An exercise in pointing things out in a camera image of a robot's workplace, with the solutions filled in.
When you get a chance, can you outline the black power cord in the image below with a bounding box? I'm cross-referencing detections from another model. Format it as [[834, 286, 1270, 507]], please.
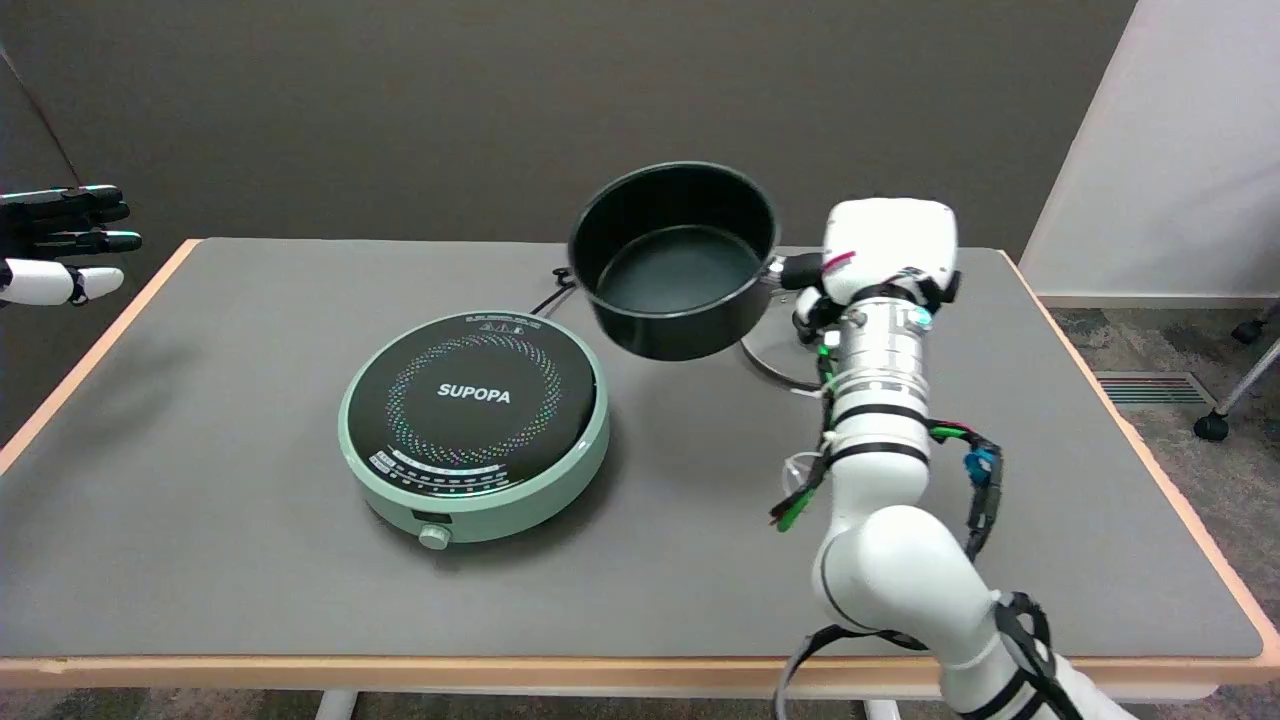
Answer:
[[530, 267, 581, 317]]

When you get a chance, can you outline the glass pot lid black knob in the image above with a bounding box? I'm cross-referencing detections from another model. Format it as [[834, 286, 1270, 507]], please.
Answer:
[[740, 298, 837, 392]]

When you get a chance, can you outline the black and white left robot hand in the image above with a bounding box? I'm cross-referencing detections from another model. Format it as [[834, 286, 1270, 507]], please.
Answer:
[[0, 185, 143, 308]]

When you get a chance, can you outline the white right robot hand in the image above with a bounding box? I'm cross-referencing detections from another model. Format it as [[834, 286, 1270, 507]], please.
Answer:
[[794, 198, 962, 344]]

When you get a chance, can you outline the black soup pot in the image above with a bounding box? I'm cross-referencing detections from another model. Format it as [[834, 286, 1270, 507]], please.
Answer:
[[568, 161, 827, 362]]

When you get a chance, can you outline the black caster wheel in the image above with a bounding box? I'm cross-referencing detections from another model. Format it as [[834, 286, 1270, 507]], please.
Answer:
[[1231, 305, 1280, 346]]

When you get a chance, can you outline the green round induction cooker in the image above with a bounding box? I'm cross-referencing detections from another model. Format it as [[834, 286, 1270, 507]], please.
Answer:
[[338, 310, 611, 551]]

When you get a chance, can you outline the metal floor vent grille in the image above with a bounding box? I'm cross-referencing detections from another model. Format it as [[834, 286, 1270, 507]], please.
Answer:
[[1093, 371, 1218, 407]]

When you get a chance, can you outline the gray table mat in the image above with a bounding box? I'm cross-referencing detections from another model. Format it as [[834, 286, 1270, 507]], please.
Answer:
[[0, 238, 1266, 659]]

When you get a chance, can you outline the chair leg with black caster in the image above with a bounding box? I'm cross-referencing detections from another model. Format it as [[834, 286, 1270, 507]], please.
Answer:
[[1194, 335, 1280, 443]]

